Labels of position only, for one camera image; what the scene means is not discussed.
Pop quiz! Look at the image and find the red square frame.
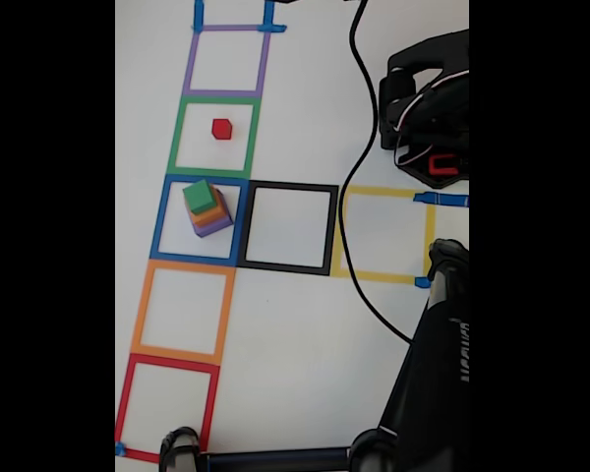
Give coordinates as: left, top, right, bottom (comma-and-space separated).
115, 353, 221, 464

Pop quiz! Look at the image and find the black tripod stand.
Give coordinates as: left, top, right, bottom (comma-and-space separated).
157, 238, 470, 472

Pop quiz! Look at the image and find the long blue tape strip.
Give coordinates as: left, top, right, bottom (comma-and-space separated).
412, 192, 470, 208

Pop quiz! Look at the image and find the purple square block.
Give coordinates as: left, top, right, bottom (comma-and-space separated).
192, 188, 235, 241

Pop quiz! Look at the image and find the orange cube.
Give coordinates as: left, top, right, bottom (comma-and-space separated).
187, 189, 227, 228

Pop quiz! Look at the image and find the green cube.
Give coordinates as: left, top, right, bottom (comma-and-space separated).
182, 178, 215, 214

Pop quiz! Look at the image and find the small red cube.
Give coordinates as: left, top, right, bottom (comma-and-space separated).
210, 117, 234, 142

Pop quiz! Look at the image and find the black camera cable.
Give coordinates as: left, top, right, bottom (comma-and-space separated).
337, 0, 415, 344

